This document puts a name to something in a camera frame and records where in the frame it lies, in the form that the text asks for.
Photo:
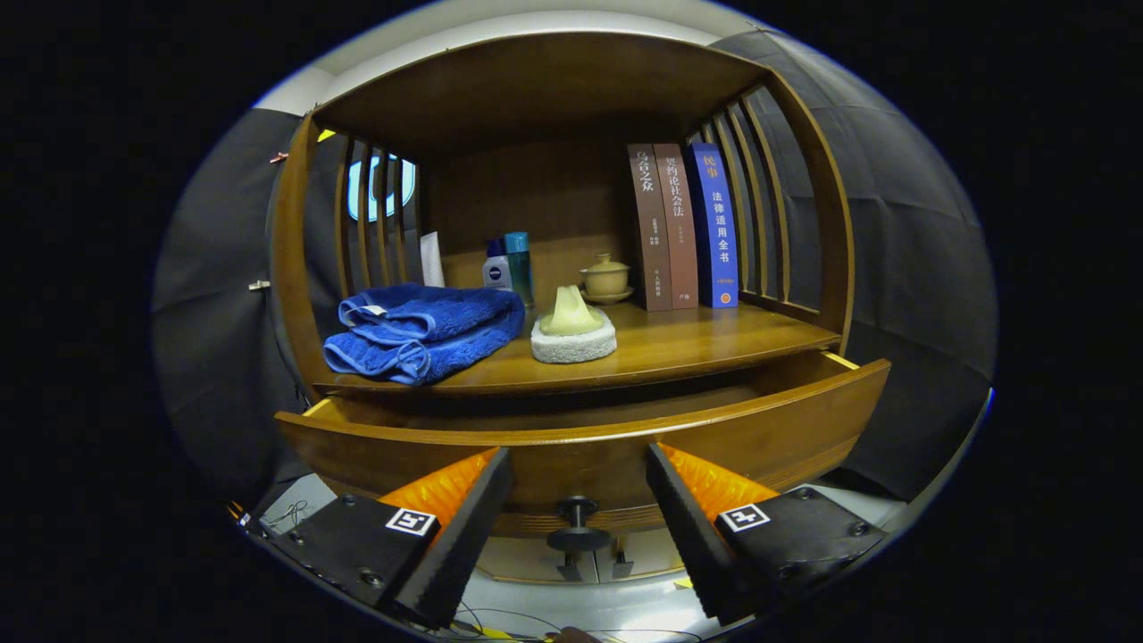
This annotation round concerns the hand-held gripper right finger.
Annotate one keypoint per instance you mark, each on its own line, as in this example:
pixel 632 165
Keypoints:
pixel 692 545

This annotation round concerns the brown wooden cabinet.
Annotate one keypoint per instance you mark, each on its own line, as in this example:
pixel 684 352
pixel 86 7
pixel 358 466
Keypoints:
pixel 536 205

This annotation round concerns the blue book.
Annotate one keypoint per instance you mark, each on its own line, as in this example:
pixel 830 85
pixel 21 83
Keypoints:
pixel 719 223

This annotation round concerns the beige lidded teacup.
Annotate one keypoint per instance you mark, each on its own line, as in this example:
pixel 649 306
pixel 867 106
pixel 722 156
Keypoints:
pixel 607 279

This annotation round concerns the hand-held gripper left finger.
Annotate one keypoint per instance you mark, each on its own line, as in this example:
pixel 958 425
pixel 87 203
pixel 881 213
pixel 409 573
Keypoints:
pixel 464 545

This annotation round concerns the white lotion bottle blue cap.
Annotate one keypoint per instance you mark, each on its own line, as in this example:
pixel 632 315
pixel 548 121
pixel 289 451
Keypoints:
pixel 496 272

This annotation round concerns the dark brown book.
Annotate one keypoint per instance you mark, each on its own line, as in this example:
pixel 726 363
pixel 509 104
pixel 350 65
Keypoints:
pixel 650 223

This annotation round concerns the white tube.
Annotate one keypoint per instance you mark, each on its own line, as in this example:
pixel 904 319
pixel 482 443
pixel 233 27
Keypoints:
pixel 431 259

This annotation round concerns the folded blue towel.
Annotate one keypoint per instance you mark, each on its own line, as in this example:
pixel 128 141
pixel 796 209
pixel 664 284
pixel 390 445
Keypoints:
pixel 420 330

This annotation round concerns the reddish brown book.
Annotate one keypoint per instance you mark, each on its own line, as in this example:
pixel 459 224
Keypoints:
pixel 679 223

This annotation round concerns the wooden cabinet door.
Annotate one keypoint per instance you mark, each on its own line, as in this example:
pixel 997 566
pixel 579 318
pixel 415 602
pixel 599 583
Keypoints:
pixel 518 558
pixel 647 554

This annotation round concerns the wooden drawer with black knob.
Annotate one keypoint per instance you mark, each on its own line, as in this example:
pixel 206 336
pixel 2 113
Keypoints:
pixel 580 455

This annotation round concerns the wooden countertop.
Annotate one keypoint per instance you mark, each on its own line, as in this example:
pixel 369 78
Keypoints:
pixel 696 339

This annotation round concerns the teal glass bottle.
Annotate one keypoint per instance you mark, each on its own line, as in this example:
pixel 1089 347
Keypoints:
pixel 519 268

